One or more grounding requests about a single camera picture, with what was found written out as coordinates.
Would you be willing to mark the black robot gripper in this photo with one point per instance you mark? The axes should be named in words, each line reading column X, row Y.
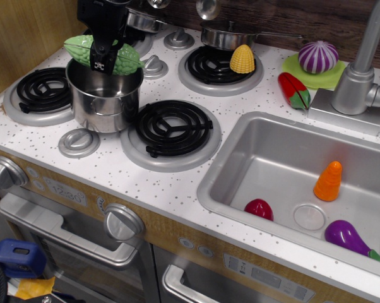
column 107, row 21

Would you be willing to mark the green bumpy toy squash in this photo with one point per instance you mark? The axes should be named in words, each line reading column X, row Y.
column 128, row 60

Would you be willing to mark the large steel pot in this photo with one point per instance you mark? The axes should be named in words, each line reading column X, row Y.
column 100, row 102

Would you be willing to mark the steel pot at back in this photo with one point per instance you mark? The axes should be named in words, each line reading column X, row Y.
column 142, row 21

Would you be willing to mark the middle silver stovetop knob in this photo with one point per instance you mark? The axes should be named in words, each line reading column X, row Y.
column 154, row 68

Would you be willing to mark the silver stovetop knob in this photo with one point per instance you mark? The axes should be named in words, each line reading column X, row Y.
column 178, row 40
column 78, row 143
column 154, row 68

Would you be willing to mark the front left black burner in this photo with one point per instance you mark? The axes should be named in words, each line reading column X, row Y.
column 41, row 98

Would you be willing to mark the back silver stovetop knob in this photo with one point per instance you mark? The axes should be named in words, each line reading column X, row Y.
column 178, row 40

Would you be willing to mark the front silver stovetop knob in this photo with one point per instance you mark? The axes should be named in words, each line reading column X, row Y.
column 78, row 143

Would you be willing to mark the front right black burner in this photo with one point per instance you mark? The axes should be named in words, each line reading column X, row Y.
column 172, row 136

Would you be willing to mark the back right black burner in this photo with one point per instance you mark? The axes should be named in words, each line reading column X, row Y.
column 206, row 70

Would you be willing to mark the hanging steel ladle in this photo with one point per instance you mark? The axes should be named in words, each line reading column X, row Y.
column 208, row 9

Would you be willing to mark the yellow toy corn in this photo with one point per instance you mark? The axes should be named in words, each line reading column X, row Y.
column 242, row 60

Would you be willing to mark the left silver oven dial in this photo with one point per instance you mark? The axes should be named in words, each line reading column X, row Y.
column 11, row 174

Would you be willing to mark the silver oven dial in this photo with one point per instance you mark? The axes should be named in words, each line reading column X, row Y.
column 11, row 174
column 121, row 223

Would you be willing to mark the right silver oven dial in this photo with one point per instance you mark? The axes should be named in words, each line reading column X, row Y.
column 121, row 223

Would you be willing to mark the red toy pepper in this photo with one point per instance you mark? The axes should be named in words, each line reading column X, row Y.
column 294, row 91

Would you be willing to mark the silver sink basin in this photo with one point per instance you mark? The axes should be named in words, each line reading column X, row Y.
column 279, row 161

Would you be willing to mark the red toy tomato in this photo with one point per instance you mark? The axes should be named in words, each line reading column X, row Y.
column 260, row 208

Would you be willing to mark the blue device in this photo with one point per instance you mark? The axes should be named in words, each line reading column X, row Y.
column 21, row 259

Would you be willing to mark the purple white toy onion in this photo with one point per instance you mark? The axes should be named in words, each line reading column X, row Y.
column 318, row 57

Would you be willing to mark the light green plate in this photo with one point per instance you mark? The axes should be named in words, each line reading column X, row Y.
column 326, row 80

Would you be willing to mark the yellow tape piece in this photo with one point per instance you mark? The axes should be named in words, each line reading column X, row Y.
column 31, row 288

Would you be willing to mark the silver toy faucet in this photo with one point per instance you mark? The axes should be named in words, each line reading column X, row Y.
column 354, row 104

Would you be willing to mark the orange toy carrot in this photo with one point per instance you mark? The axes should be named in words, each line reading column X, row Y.
column 327, row 186

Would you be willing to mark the purple toy eggplant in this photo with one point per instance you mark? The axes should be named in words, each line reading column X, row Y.
column 342, row 233

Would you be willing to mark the steel saucepan with handle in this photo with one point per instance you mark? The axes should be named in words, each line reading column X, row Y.
column 229, row 35

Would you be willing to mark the left oven door handle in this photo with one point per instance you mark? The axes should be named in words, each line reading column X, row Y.
column 48, row 224

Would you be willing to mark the oven door handle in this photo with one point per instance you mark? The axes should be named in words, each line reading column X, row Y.
column 172, row 282
column 48, row 224

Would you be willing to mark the right oven door handle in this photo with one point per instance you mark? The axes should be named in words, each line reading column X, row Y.
column 172, row 282

